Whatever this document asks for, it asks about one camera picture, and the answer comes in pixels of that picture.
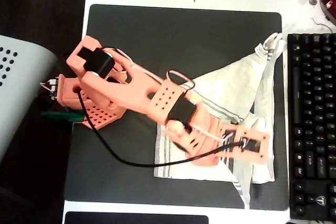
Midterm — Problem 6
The white striped towel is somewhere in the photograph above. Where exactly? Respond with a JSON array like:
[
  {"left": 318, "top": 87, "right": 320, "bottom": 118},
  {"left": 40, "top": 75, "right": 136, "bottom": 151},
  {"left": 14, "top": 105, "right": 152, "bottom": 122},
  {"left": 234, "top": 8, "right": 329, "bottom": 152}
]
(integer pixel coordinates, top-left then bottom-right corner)
[{"left": 153, "top": 32, "right": 287, "bottom": 210}]

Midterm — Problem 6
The black desk mat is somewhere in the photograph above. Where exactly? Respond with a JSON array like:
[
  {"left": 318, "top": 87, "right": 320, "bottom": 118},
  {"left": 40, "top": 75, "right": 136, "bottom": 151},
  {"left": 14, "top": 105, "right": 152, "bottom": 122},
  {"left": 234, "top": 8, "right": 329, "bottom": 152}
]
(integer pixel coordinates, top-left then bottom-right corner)
[{"left": 64, "top": 4, "right": 289, "bottom": 211}]

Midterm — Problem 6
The black keyboard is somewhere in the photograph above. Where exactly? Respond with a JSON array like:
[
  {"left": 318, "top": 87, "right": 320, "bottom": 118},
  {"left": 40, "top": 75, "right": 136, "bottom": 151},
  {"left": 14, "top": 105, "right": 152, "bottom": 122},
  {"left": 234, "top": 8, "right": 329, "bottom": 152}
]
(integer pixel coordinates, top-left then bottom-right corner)
[{"left": 287, "top": 33, "right": 336, "bottom": 221}]

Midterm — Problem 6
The black flat tablet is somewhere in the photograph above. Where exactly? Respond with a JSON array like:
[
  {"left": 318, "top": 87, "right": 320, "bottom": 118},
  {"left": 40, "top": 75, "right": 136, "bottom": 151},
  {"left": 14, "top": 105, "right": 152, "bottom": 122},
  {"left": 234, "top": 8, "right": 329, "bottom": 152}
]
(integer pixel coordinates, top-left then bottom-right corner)
[{"left": 64, "top": 211, "right": 209, "bottom": 224}]

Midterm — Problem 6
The green clamp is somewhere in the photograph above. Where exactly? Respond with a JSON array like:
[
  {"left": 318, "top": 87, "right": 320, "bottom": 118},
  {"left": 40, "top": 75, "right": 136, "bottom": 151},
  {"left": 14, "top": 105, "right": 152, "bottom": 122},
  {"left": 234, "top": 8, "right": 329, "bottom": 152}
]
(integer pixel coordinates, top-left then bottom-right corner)
[{"left": 41, "top": 110, "right": 85, "bottom": 123}]

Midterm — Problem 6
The small controller board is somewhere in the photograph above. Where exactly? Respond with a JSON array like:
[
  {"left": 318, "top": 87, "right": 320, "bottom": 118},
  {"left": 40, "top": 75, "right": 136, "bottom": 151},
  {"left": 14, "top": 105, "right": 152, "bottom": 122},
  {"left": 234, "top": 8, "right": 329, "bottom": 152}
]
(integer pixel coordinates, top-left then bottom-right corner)
[{"left": 40, "top": 76, "right": 59, "bottom": 101}]

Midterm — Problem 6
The grey perforated chair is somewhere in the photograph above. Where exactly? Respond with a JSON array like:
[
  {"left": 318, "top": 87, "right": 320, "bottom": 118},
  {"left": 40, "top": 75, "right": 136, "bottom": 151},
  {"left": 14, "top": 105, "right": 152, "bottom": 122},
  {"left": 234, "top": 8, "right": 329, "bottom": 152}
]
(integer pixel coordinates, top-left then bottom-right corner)
[{"left": 0, "top": 35, "right": 58, "bottom": 162}]

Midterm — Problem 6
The orange camera mount plate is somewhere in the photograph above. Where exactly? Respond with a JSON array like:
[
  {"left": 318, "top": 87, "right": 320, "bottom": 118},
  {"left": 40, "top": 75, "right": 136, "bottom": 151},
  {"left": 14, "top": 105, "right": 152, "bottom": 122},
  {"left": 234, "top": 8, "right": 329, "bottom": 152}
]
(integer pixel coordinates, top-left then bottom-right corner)
[{"left": 220, "top": 125, "right": 271, "bottom": 166}]

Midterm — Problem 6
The black camera cable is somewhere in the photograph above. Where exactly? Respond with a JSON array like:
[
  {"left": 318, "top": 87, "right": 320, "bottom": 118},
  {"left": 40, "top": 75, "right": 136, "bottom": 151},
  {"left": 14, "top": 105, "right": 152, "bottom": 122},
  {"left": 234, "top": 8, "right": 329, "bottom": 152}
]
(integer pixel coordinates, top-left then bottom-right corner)
[{"left": 75, "top": 87, "right": 246, "bottom": 168}]

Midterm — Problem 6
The orange perforated base plate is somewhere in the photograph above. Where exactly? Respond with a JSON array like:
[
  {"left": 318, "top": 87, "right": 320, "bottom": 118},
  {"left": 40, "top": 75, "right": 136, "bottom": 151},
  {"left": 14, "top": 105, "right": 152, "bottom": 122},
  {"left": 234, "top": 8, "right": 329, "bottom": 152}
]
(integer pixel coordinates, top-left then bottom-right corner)
[{"left": 78, "top": 90, "right": 125, "bottom": 131}]

